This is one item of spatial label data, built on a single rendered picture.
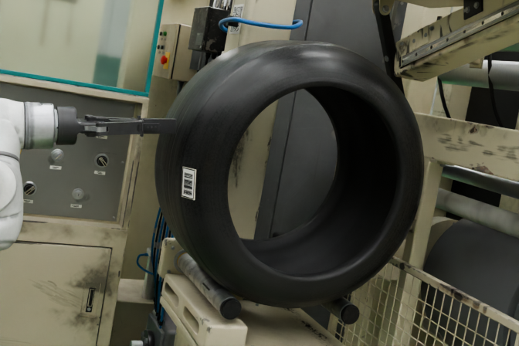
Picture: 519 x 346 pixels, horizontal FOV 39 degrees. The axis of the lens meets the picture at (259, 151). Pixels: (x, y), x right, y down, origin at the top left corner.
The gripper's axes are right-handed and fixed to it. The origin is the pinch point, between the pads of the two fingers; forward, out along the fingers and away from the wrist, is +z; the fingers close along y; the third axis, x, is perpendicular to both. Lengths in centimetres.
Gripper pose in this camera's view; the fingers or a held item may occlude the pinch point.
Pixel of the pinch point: (157, 126)
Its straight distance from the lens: 149.3
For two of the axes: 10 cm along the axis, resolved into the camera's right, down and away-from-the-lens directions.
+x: -0.5, 9.9, 1.4
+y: -3.6, -1.5, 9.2
